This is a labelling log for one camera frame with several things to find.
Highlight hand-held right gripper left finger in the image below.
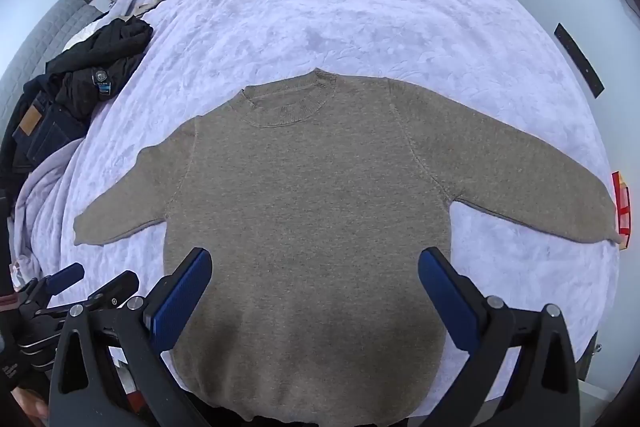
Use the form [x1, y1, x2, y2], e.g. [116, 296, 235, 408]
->
[48, 248, 213, 427]

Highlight person's left hand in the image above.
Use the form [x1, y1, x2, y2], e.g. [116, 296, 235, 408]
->
[11, 384, 51, 423]

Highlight black wall strip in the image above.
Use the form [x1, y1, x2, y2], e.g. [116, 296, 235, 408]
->
[554, 23, 606, 98]

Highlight red and yellow box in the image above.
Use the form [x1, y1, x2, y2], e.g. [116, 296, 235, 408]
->
[611, 171, 633, 253]

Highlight dark blue jeans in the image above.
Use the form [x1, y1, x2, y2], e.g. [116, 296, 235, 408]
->
[0, 74, 91, 188]

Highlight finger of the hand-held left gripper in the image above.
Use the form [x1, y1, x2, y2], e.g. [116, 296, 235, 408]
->
[36, 263, 86, 304]
[84, 271, 141, 311]

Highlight lavender fleece blanket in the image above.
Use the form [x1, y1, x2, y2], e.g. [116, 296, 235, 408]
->
[10, 0, 621, 408]

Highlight brown knit sweater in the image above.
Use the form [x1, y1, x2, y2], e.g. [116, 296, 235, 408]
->
[74, 68, 623, 427]

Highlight grey quilted headboard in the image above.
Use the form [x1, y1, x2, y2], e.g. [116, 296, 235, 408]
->
[0, 0, 108, 118]

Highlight black jacket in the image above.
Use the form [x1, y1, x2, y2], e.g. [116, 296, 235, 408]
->
[46, 18, 154, 118]

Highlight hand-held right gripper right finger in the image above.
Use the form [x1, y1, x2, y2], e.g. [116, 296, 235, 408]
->
[415, 248, 583, 427]

